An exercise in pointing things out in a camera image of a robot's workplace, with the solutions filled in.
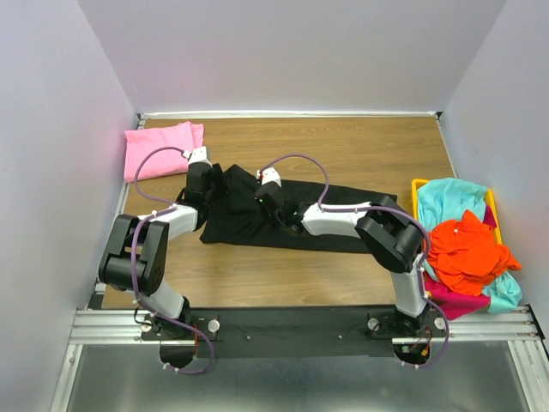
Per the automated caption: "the black t-shirt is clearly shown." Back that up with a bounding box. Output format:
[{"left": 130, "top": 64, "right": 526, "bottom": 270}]
[{"left": 200, "top": 165, "right": 398, "bottom": 254}]

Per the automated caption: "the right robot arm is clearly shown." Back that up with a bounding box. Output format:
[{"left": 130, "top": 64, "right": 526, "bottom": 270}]
[{"left": 255, "top": 181, "right": 429, "bottom": 336}]

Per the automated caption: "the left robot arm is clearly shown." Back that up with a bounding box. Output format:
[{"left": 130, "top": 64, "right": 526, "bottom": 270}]
[{"left": 99, "top": 161, "right": 226, "bottom": 339}]

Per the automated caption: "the folded pink t-shirt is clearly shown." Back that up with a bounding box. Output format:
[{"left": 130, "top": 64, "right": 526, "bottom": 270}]
[{"left": 124, "top": 121, "right": 204, "bottom": 182}]

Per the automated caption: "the teal t-shirt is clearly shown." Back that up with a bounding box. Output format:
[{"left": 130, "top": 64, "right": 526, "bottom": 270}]
[{"left": 418, "top": 178, "right": 522, "bottom": 314}]

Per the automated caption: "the orange t-shirt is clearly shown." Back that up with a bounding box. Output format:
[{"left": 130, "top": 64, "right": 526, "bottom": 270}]
[{"left": 427, "top": 209, "right": 522, "bottom": 296}]

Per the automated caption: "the magenta t-shirt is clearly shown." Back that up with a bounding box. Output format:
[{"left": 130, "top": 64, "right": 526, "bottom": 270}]
[{"left": 424, "top": 204, "right": 498, "bottom": 320}]

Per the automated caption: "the yellow plastic bin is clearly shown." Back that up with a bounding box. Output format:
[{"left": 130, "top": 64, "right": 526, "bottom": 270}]
[{"left": 410, "top": 179, "right": 503, "bottom": 244}]

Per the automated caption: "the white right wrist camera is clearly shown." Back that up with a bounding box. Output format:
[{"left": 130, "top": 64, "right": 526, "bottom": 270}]
[{"left": 256, "top": 167, "right": 282, "bottom": 187}]

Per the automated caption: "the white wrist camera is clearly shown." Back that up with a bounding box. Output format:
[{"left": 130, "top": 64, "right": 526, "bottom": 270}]
[
  {"left": 256, "top": 167, "right": 282, "bottom": 187},
  {"left": 181, "top": 146, "right": 211, "bottom": 165}
]

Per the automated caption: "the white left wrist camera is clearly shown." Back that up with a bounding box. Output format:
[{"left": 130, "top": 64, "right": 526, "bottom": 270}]
[{"left": 181, "top": 146, "right": 211, "bottom": 165}]

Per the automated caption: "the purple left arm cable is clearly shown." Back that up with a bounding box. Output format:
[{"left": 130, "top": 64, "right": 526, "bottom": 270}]
[{"left": 130, "top": 146, "right": 190, "bottom": 301}]

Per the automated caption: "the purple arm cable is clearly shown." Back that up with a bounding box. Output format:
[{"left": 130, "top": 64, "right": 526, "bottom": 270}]
[
  {"left": 261, "top": 153, "right": 432, "bottom": 301},
  {"left": 130, "top": 146, "right": 190, "bottom": 301}
]

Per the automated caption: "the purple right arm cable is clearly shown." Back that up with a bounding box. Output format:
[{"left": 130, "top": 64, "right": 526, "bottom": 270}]
[{"left": 261, "top": 153, "right": 432, "bottom": 301}]

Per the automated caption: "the black mounting base plate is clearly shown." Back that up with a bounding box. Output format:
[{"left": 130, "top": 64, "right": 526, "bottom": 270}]
[{"left": 141, "top": 305, "right": 447, "bottom": 367}]

